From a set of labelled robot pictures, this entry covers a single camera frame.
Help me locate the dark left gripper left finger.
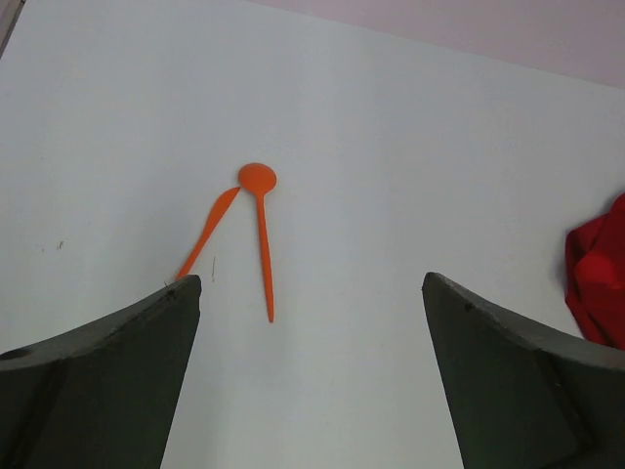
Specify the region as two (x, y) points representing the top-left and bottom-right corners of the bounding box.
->
(1, 275), (201, 468)

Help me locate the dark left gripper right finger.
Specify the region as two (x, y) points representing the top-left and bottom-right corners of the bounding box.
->
(422, 273), (624, 468)

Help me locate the red cloth napkin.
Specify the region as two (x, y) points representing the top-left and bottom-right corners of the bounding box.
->
(565, 195), (624, 350)

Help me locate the orange plastic knife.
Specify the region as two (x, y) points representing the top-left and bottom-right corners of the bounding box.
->
(176, 187), (240, 280)

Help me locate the orange plastic spoon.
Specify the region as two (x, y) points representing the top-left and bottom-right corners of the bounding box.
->
(238, 162), (277, 323)

